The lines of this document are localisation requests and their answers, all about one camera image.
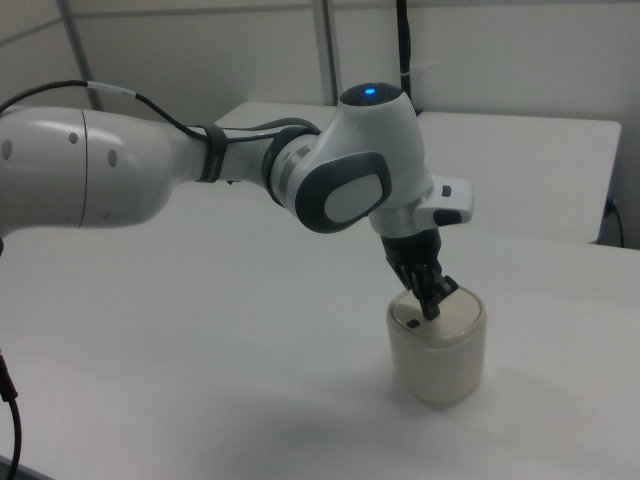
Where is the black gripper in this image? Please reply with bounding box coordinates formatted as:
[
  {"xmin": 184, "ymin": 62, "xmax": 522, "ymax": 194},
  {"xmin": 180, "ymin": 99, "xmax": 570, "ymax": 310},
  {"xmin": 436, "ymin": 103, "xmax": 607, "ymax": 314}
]
[{"xmin": 379, "ymin": 228, "xmax": 460, "ymax": 322}]

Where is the cream trash bin with lid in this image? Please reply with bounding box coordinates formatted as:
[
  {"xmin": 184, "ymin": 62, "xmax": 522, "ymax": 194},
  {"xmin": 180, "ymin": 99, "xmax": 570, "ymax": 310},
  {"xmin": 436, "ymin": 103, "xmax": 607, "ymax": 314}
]
[{"xmin": 385, "ymin": 286, "xmax": 489, "ymax": 409}]

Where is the thin black wall cable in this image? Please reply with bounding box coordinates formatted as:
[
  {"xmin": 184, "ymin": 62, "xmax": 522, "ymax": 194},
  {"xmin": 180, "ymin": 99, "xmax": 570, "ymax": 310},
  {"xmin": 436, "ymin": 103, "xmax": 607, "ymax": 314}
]
[{"xmin": 605, "ymin": 198, "xmax": 627, "ymax": 247}]

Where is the black camera stand pole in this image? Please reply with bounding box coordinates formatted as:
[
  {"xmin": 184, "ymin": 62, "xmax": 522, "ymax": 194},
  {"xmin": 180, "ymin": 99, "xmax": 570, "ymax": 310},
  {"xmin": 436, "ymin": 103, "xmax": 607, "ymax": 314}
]
[{"xmin": 395, "ymin": 0, "xmax": 425, "ymax": 115}]

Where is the grey metal partition post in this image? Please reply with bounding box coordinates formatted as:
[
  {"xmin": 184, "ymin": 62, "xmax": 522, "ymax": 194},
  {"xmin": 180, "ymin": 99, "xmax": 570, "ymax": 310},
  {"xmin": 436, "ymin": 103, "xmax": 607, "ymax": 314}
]
[
  {"xmin": 55, "ymin": 0, "xmax": 105, "ymax": 112},
  {"xmin": 310, "ymin": 0, "xmax": 338, "ymax": 107}
]

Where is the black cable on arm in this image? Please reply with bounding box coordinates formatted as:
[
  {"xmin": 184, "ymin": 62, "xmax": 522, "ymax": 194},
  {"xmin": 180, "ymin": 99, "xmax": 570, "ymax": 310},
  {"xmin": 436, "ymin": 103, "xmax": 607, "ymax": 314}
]
[{"xmin": 0, "ymin": 78, "xmax": 322, "ymax": 147}]

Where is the black loose cable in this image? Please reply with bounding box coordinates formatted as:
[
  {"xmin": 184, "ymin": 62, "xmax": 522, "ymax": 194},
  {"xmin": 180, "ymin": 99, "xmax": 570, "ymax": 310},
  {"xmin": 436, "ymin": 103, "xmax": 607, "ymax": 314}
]
[{"xmin": 0, "ymin": 234, "xmax": 24, "ymax": 480}]

